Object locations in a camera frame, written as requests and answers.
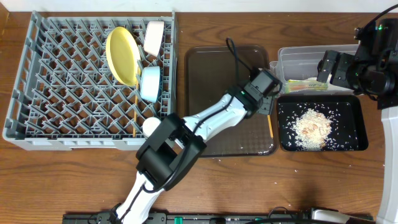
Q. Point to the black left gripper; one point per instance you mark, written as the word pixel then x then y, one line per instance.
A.
pixel 267 106

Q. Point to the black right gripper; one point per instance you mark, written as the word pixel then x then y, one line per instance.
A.
pixel 343 61

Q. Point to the rice food leftovers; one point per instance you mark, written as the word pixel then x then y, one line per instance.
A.
pixel 317 127

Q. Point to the pale green plastic cup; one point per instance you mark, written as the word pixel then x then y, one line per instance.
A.
pixel 150 125

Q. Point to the light blue plastic bowl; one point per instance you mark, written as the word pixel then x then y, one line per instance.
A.
pixel 150 82

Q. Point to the yellow plastic plate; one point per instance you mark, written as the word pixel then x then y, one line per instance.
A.
pixel 122 56

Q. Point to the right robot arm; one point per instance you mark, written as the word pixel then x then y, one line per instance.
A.
pixel 372 71

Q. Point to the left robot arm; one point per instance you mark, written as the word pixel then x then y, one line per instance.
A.
pixel 176 144

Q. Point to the clear plastic waste bin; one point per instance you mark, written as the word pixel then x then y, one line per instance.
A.
pixel 300 63

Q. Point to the black waste tray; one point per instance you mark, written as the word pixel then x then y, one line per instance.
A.
pixel 352 100

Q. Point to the green printed wrapper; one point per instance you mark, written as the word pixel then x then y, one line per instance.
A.
pixel 300 85

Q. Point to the dark brown serving tray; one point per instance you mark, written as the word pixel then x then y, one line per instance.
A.
pixel 209 72

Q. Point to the grey plastic dish rack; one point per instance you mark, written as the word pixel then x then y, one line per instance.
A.
pixel 65 96

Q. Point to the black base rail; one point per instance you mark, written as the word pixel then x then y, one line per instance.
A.
pixel 105 217

